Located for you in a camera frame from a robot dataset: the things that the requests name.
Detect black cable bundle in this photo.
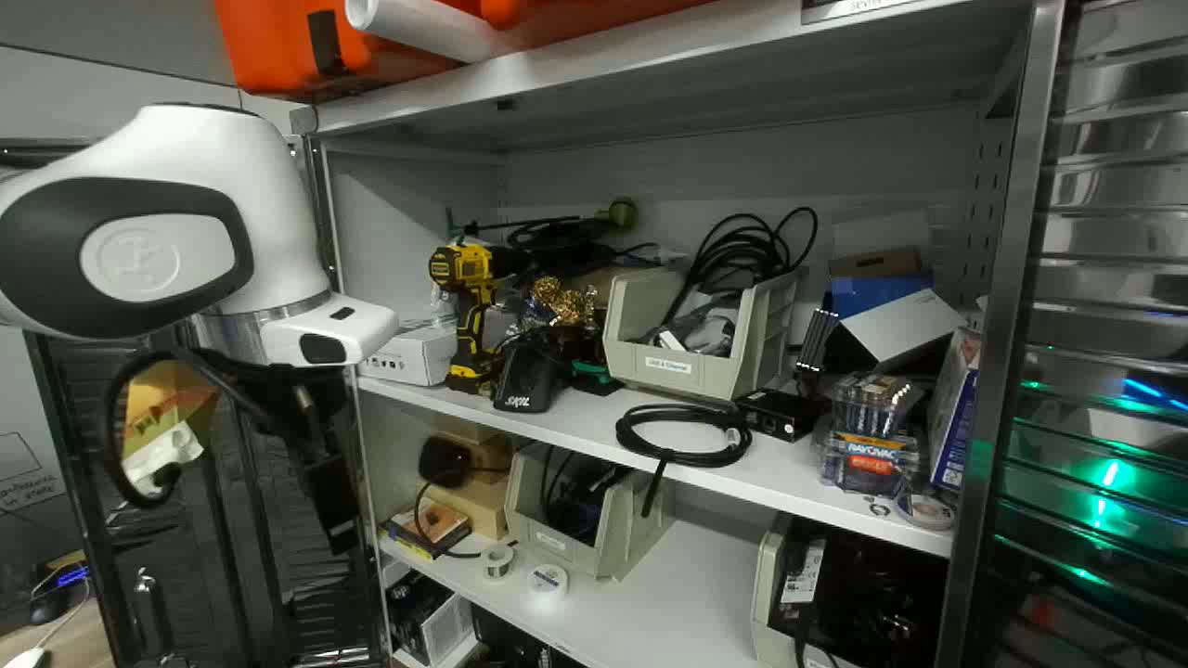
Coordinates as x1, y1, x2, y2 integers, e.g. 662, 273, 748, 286
654, 204, 825, 348

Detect battery pack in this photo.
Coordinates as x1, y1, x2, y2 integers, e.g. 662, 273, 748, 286
820, 371, 930, 497

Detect orange plastic case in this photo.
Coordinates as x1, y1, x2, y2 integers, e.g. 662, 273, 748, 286
211, 0, 698, 103

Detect small black box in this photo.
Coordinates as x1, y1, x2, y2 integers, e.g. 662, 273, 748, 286
734, 387, 820, 444

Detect small white tape roll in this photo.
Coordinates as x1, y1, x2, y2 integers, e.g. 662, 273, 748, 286
480, 541, 520, 583

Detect brass coloured tool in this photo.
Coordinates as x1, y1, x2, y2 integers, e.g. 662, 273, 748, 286
523, 270, 605, 336

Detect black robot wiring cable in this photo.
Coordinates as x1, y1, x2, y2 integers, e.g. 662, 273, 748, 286
104, 348, 289, 512

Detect black battery charger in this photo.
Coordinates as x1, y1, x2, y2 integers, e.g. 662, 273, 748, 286
490, 328, 570, 414

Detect white box with green print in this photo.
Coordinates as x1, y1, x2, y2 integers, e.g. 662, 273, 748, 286
359, 320, 461, 390

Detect white printed carton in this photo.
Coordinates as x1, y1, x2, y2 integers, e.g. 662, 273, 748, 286
924, 328, 987, 497

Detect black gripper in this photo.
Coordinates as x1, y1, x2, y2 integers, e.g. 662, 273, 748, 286
245, 357, 370, 559

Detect clear tape roll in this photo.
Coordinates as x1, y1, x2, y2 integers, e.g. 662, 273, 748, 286
866, 491, 959, 536

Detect black power tool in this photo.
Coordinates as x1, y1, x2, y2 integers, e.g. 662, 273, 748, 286
495, 215, 662, 291

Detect white device box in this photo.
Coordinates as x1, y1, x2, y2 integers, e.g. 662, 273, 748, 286
411, 591, 480, 668

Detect yellow black cordless drill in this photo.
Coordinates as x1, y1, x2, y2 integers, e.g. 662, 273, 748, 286
422, 239, 506, 395

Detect blue box with white flap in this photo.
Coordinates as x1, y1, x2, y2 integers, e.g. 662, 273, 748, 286
820, 254, 969, 366

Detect white paper roll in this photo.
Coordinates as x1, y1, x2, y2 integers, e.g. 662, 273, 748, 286
340, 0, 523, 68

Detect brown flat board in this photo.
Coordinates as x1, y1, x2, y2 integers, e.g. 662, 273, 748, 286
381, 506, 475, 564

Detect black rounded object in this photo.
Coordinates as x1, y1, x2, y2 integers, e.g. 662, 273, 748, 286
416, 433, 475, 491

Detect small green object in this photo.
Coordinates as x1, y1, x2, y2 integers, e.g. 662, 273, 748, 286
568, 357, 627, 401

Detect grey metal shelf unit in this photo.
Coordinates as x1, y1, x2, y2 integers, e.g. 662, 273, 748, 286
273, 0, 1068, 668

